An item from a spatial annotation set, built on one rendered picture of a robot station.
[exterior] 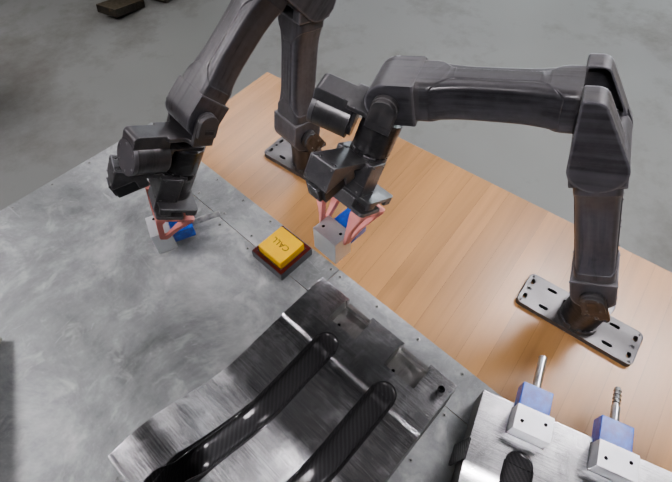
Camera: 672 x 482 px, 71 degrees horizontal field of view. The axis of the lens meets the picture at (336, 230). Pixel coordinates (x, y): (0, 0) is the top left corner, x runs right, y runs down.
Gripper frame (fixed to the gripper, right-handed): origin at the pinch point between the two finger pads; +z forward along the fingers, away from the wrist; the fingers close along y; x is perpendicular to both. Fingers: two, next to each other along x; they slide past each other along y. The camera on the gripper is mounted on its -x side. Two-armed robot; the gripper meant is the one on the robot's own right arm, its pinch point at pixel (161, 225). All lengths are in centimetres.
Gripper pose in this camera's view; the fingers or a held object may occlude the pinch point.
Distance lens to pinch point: 93.3
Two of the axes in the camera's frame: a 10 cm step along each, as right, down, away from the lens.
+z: -4.3, 6.8, 5.9
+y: 4.2, 7.3, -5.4
